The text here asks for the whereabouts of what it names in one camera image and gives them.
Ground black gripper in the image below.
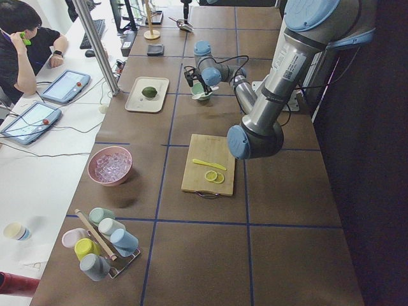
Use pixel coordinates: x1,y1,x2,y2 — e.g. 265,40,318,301
184,66,212,94

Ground green bowl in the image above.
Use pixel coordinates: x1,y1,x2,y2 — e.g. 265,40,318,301
191,82,213,101

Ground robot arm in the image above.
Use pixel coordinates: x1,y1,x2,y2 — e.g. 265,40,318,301
184,1,378,159

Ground pink bowl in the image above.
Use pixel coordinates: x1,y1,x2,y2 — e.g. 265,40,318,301
87,146,133,186

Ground green avocado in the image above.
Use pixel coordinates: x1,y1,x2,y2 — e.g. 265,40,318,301
142,86,157,99

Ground grey folded cloth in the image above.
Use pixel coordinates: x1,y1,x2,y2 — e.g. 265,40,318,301
147,44,165,57

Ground white rabbit tray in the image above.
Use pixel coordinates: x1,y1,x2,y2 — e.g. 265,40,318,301
124,76,169,113

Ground metal scoop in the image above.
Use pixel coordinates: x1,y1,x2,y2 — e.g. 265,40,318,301
168,17,194,33

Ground wooden mug stand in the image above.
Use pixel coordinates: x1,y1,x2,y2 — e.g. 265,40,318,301
143,1,160,40

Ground bamboo cutting board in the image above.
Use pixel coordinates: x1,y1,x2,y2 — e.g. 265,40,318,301
181,134,235,196

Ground yellow plastic knife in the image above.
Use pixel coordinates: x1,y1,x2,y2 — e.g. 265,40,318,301
192,159,227,171

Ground upper lemon slice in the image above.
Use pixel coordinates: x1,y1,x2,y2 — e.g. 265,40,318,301
205,170,218,182

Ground black keyboard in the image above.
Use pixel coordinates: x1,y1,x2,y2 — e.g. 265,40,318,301
79,18,106,50

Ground clear ice cubes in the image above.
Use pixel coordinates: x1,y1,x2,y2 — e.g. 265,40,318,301
91,152,132,183

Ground teach pendant far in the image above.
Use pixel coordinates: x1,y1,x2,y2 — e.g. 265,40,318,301
40,69,91,105

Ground teach pendant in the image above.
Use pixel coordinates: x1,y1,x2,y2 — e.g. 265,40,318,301
1,101,62,145
40,69,91,105

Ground seated person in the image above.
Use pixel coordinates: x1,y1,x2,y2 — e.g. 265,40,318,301
1,1,68,105

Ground teach pendant near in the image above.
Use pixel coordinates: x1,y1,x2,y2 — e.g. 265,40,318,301
1,101,62,145

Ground cup rack with cups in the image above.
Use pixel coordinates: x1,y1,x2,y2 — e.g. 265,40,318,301
61,207,141,282

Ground paper cup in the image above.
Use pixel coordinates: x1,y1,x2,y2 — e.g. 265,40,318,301
3,222,31,241

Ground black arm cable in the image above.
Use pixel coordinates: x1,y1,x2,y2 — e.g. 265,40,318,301
210,54,250,87

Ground aluminium frame post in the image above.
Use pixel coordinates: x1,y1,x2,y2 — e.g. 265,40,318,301
73,0,120,96

